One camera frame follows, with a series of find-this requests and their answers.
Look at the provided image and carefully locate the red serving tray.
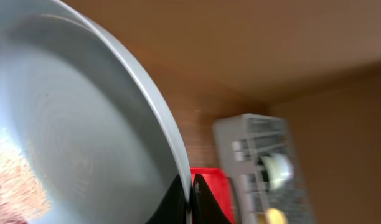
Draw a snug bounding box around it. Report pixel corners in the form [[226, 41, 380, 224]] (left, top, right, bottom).
[[191, 167, 236, 223]]

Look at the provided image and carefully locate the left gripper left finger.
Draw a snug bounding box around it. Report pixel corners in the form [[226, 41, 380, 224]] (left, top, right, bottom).
[[146, 175, 187, 224]]

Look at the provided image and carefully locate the grey dishwasher rack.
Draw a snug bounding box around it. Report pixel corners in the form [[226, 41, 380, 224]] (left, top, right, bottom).
[[213, 114, 315, 224]]

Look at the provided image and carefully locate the yellow plastic cup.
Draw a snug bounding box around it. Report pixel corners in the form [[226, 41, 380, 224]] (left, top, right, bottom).
[[265, 208, 288, 224]]

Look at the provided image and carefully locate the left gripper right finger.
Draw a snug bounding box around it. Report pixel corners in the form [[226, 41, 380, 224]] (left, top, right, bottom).
[[190, 174, 231, 224]]

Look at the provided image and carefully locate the white plate with scraps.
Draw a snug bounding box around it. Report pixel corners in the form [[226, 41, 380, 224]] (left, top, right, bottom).
[[0, 0, 191, 223]]

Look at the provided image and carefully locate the green bowl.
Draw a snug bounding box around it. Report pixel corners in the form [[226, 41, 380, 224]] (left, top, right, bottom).
[[258, 153, 294, 192]]

